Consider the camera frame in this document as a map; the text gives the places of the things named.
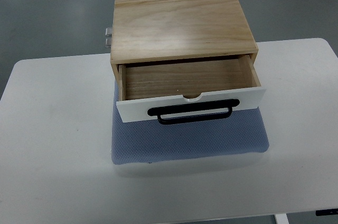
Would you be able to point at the black desk control panel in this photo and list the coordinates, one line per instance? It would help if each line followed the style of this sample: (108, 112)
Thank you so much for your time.
(326, 212)

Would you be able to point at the white drawer black handle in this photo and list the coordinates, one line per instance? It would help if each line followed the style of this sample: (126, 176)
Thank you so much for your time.
(182, 91)

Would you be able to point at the silver metal clamp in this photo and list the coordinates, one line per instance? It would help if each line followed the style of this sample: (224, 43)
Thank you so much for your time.
(108, 36)

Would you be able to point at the blue-grey mesh cushion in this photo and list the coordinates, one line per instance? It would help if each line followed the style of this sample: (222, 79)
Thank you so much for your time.
(151, 130)

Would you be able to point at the white table leg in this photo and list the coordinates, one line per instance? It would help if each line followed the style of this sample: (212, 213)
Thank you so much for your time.
(281, 218)

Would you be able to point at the wooden drawer cabinet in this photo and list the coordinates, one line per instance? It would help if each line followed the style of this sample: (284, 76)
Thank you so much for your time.
(166, 30)

